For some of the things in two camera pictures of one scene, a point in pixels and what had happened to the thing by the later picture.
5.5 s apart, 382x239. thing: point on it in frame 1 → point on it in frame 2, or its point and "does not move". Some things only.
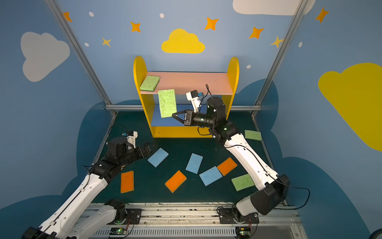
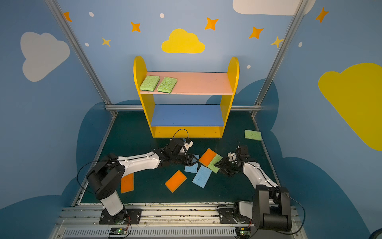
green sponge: x=252 y=135 does not move
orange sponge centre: x=175 y=181 does not move
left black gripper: x=142 y=150 → x=181 y=158
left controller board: x=118 y=231 does not move
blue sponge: x=210 y=176 → x=202 y=176
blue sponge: x=194 y=163 does not move
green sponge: x=242 y=182 → x=211 y=166
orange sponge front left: x=127 y=181 does not move
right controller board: x=243 y=232 does not move
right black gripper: x=187 y=118 → x=227 y=166
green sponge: x=149 y=83 does not move
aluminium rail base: x=201 y=220 does not move
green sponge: x=167 y=102 → x=167 y=84
